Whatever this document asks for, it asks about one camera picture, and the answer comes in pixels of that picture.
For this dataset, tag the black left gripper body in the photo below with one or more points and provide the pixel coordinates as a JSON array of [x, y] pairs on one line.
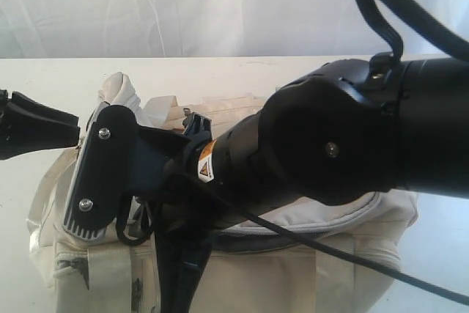
[[3, 111]]

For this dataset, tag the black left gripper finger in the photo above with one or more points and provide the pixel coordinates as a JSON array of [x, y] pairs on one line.
[[31, 122], [11, 148]]

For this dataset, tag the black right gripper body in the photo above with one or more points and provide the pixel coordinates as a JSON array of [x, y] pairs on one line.
[[176, 213]]

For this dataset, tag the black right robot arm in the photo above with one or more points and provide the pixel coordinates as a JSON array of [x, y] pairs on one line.
[[347, 129]]

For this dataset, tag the white backdrop curtain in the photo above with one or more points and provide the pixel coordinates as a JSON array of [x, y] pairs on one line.
[[183, 28]]

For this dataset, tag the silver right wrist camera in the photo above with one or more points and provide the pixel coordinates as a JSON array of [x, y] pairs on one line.
[[101, 173]]

